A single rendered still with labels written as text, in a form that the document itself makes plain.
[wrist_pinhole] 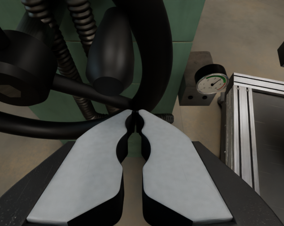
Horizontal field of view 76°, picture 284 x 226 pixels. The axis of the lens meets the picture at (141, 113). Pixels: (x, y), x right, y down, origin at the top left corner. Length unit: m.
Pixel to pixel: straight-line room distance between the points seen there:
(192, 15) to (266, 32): 1.65
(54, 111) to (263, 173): 0.80
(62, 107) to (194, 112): 0.79
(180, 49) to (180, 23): 0.06
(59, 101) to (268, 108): 0.92
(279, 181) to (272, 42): 1.25
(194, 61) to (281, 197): 0.62
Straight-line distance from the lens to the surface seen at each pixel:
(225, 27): 1.88
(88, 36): 0.23
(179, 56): 0.41
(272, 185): 0.90
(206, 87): 0.40
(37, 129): 0.31
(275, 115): 1.06
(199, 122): 1.12
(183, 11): 0.35
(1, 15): 0.42
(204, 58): 0.51
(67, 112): 0.61
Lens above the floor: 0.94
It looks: 58 degrees down
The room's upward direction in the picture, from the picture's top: 1 degrees clockwise
